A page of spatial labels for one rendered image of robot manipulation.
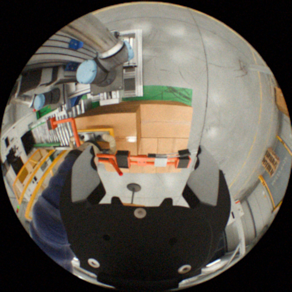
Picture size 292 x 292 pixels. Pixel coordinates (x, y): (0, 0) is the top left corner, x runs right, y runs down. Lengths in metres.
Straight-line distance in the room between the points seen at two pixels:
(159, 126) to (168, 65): 1.06
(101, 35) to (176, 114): 1.05
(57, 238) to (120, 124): 0.79
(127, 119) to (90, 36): 0.62
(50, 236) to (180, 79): 1.99
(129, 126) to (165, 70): 1.21
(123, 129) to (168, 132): 0.61
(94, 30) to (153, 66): 1.46
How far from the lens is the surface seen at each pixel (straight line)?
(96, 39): 0.35
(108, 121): 0.77
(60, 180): 0.46
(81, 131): 0.76
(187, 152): 0.58
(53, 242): 0.43
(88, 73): 0.44
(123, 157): 0.56
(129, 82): 1.45
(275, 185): 9.29
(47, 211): 0.43
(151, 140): 1.22
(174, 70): 1.73
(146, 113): 1.11
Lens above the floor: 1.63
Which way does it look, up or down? 58 degrees down
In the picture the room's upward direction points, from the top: 178 degrees counter-clockwise
